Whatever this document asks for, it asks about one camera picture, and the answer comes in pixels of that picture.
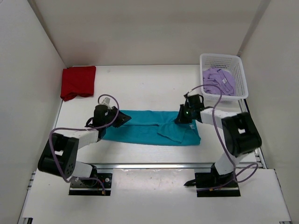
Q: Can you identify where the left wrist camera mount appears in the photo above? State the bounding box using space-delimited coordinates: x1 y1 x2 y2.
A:
99 97 112 110

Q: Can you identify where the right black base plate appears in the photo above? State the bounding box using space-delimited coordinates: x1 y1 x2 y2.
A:
184 173 241 197

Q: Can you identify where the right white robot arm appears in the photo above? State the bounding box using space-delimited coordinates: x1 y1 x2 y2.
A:
175 94 262 191

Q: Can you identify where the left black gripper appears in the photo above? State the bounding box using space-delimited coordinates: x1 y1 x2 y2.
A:
103 105 132 128

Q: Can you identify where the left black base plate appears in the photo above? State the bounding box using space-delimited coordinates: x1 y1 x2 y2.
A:
69 169 113 196

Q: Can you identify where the red t shirt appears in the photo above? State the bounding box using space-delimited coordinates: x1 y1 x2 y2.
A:
60 66 96 101

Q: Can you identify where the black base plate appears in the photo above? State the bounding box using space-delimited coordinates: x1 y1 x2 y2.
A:
69 169 113 196
184 173 241 197

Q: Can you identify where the teal t shirt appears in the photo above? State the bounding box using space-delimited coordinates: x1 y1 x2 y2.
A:
103 110 201 146

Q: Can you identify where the lavender cloth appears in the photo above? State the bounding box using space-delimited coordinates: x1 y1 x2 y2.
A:
202 67 236 96

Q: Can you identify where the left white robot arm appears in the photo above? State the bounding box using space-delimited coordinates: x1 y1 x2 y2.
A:
37 105 131 187

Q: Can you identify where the white plastic basket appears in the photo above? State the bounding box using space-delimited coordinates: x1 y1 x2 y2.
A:
199 53 249 102

